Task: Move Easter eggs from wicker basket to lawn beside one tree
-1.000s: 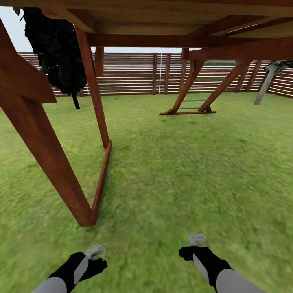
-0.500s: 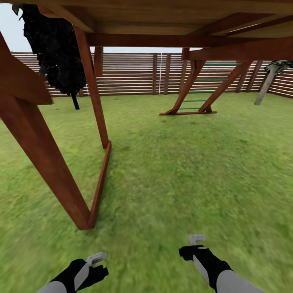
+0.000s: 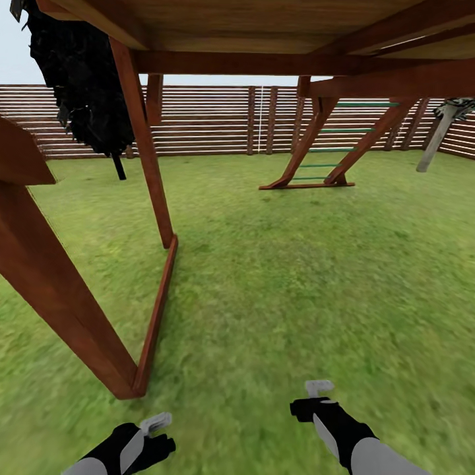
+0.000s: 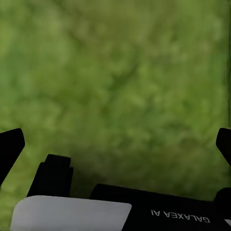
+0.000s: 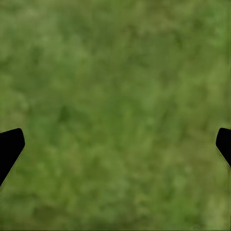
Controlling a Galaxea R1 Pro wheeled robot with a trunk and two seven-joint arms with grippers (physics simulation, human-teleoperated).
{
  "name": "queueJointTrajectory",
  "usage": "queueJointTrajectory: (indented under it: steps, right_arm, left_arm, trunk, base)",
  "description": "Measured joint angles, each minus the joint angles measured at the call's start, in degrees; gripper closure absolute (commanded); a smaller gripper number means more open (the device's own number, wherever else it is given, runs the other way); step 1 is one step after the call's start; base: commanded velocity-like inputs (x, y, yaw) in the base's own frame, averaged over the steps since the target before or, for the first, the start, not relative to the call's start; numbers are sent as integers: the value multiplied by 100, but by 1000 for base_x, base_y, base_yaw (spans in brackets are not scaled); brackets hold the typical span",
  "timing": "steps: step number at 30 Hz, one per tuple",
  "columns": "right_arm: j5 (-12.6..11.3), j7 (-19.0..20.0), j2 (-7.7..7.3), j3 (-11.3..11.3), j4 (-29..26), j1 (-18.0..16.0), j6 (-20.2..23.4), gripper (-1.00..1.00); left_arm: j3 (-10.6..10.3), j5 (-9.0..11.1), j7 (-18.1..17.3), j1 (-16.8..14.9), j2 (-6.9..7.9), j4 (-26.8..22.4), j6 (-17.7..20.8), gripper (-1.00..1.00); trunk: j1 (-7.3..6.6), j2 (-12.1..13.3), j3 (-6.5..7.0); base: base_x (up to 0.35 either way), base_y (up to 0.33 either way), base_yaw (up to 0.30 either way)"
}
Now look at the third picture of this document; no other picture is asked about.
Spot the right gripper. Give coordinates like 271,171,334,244
290,397,330,422

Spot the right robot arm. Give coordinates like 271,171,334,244
290,379,433,475

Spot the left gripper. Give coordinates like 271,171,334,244
125,433,175,475

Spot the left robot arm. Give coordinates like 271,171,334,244
60,412,175,475

